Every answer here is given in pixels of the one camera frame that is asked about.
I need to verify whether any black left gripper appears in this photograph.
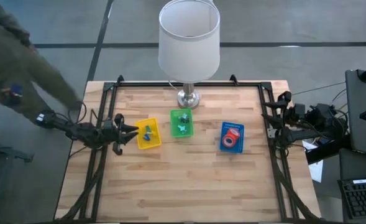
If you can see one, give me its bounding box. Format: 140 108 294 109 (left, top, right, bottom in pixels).
106 113 140 156

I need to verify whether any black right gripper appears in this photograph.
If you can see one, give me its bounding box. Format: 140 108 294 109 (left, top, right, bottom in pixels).
260 90 299 144

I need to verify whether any red tape roll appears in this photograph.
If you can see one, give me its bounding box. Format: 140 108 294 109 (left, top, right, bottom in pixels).
221 134 237 148

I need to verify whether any yellow plastic basket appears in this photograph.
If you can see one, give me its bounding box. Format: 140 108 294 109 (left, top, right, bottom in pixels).
134 117 163 151

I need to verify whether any green plastic basket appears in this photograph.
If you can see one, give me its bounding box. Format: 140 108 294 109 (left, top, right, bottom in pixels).
169 108 194 139

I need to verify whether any blue plastic basket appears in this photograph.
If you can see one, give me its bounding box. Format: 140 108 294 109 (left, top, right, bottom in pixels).
219 121 245 154

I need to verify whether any white paper sheet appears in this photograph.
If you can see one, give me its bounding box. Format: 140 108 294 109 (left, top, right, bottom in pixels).
303 139 326 184

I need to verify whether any silver table lamp white shade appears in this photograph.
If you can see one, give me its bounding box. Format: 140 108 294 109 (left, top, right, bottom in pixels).
157 0 221 111

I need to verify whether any black keyboard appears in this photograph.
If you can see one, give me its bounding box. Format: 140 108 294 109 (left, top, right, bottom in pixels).
337 177 366 221

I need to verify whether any person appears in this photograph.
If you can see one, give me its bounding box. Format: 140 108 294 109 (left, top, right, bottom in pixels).
0 0 83 126

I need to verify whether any black table frame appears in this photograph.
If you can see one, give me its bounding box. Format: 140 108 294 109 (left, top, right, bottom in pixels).
54 73 325 223

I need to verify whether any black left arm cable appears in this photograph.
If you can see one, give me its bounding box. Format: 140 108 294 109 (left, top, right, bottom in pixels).
65 100 98 126

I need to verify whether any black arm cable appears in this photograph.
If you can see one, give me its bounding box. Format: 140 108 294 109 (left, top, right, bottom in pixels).
65 100 98 126
291 81 347 96

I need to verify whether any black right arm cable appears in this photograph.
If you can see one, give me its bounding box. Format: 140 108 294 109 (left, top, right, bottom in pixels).
291 81 347 96

